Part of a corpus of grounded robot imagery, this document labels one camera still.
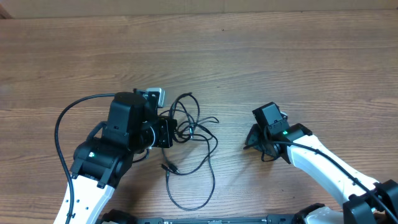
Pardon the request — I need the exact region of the thick black USB cable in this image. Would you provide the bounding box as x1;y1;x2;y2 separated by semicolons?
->
160;92;220;177

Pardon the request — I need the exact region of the thin black braided cable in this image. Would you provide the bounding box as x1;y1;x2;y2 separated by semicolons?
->
160;124;219;212

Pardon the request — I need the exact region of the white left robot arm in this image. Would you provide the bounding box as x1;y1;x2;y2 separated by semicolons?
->
55;88;177;223

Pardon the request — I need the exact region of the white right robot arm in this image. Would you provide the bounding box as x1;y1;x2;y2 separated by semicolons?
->
245;102;397;223

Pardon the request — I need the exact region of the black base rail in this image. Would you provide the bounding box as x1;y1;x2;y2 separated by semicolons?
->
99;203;343;224

